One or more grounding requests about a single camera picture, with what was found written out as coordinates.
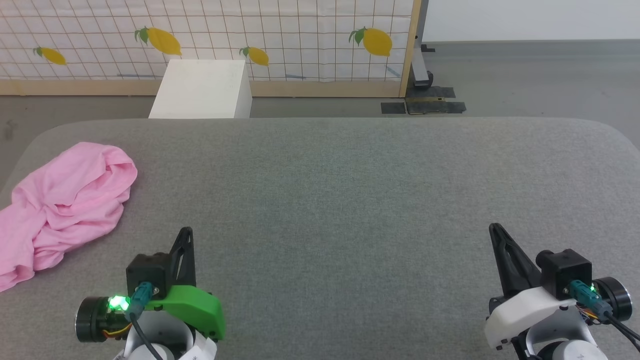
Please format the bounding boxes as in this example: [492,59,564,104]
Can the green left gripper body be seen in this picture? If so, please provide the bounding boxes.
[145,285,226,342]

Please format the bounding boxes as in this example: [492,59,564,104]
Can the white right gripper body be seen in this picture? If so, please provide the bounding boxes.
[484,286,576,351]

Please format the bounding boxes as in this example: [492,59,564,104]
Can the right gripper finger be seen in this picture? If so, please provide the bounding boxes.
[489,223,543,298]

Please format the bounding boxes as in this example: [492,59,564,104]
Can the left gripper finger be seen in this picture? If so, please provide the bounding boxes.
[169,227,196,291]

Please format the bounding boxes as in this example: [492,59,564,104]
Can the pink cloth shorts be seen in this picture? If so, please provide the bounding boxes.
[0,142,138,293]

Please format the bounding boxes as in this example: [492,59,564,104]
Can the white paper label tag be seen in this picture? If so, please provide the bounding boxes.
[180,335,218,360]

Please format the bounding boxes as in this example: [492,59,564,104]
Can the black right gripper motor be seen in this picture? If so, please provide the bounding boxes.
[592,276,633,322]

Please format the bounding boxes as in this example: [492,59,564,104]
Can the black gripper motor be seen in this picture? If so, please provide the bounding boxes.
[592,276,633,322]
[76,296,132,343]

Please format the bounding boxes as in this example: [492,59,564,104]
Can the black left gripper motor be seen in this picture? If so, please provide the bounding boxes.
[76,296,132,343]

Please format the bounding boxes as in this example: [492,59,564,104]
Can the grey fabric sofa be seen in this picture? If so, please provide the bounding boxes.
[0,117,640,360]

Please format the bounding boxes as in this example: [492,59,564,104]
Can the white box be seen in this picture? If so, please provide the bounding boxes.
[148,59,253,119]

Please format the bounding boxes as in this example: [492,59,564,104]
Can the black and brown floor tape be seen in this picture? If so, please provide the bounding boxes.
[407,98,467,115]

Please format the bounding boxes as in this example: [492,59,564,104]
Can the long black floor tape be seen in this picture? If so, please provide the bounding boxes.
[406,86,456,99]

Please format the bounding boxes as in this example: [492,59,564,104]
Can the grey metal stand leg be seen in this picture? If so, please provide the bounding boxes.
[410,0,435,91]

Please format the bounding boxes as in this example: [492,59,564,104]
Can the white lemon print screen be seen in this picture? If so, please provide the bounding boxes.
[0,0,415,82]

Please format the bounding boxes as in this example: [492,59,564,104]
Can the left black cable teal plug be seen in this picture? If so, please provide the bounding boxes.
[124,281,166,360]

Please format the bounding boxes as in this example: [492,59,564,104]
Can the black cable teal plug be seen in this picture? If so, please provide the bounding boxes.
[570,280,640,351]
[124,281,166,360]

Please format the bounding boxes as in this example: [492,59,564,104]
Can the right black cable teal plug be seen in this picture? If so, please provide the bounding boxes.
[570,280,640,351]

